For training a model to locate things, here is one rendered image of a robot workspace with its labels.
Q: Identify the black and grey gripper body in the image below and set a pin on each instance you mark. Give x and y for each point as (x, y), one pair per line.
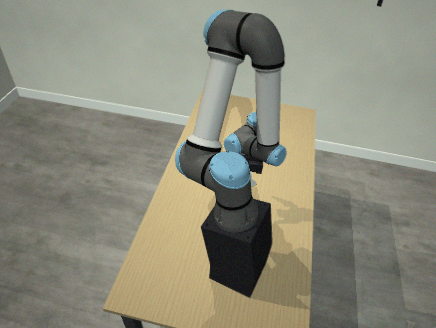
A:
(255, 165)

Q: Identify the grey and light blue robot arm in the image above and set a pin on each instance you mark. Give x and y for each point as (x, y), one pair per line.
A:
(200, 158)

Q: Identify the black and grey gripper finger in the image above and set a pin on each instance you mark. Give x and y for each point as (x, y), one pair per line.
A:
(253, 183)

